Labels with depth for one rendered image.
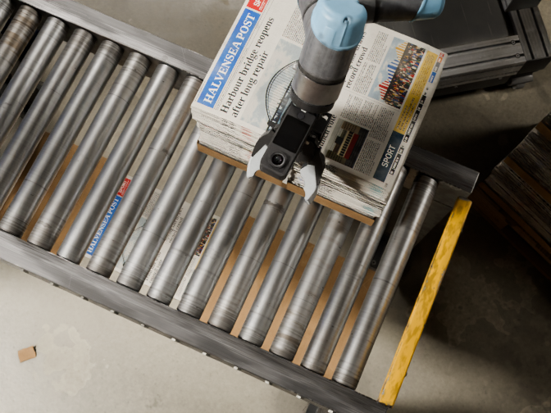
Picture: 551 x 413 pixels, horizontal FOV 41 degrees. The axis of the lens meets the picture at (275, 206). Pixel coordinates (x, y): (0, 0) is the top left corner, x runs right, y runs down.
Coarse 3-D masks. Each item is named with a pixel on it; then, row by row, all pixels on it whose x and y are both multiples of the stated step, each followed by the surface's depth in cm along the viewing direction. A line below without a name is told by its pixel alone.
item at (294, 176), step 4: (364, 28) 133; (324, 116) 128; (296, 164) 133; (300, 164) 131; (292, 168) 136; (296, 168) 135; (300, 168) 134; (292, 172) 139; (296, 172) 138; (288, 176) 142; (292, 176) 141; (296, 176) 139; (300, 176) 139; (288, 180) 143; (292, 180) 142; (296, 180) 142; (300, 180) 141; (296, 184) 143
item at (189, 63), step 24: (24, 0) 158; (48, 0) 158; (72, 0) 158; (72, 24) 157; (96, 24) 157; (120, 24) 157; (96, 48) 164; (144, 48) 156; (168, 48) 156; (192, 72) 154; (408, 168) 151; (432, 168) 151; (456, 168) 151; (456, 192) 152
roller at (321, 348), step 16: (400, 176) 150; (384, 208) 148; (384, 224) 148; (368, 240) 146; (352, 256) 146; (368, 256) 146; (352, 272) 144; (336, 288) 144; (352, 288) 144; (336, 304) 143; (352, 304) 144; (320, 320) 143; (336, 320) 142; (320, 336) 141; (336, 336) 142; (320, 352) 140; (320, 368) 140
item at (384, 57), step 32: (384, 32) 133; (352, 64) 131; (384, 64) 131; (416, 64) 131; (352, 96) 129; (384, 96) 129; (416, 96) 129; (352, 128) 127; (384, 128) 127; (416, 128) 128; (352, 160) 126; (384, 160) 126; (320, 192) 142; (352, 192) 133; (384, 192) 126
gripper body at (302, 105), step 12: (288, 108) 120; (300, 108) 112; (312, 108) 112; (324, 108) 112; (324, 120) 120; (312, 132) 117; (324, 132) 122; (312, 144) 116; (300, 156) 119; (312, 156) 118
